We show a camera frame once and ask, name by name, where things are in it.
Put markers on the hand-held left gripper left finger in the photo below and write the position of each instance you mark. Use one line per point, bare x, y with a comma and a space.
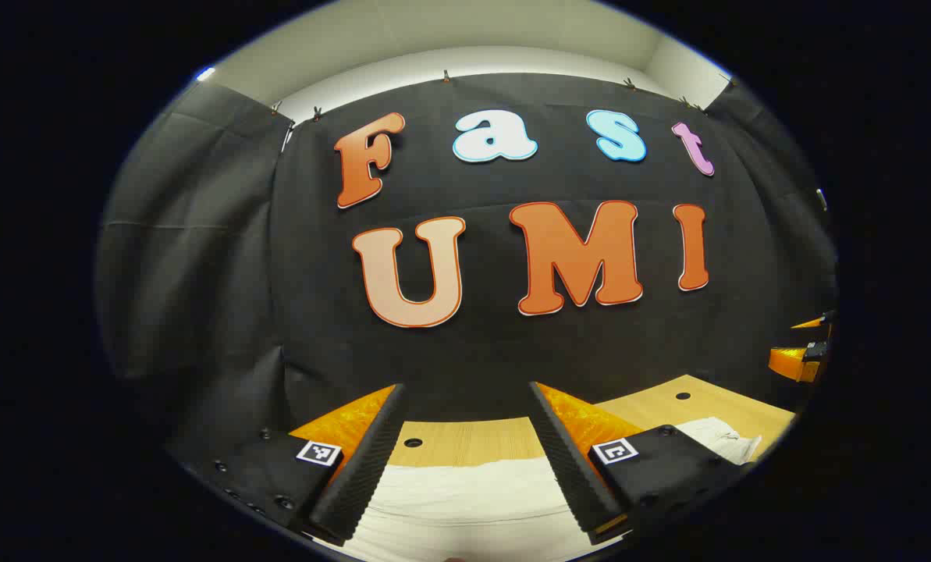
364, 468

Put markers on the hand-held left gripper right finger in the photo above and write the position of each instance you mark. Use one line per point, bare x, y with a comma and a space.
566, 468

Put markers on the ceiling light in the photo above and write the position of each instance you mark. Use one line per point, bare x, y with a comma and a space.
205, 74

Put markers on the white jeans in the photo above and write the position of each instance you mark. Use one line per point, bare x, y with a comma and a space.
473, 507

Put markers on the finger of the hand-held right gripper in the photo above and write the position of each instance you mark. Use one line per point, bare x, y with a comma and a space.
793, 363
816, 321

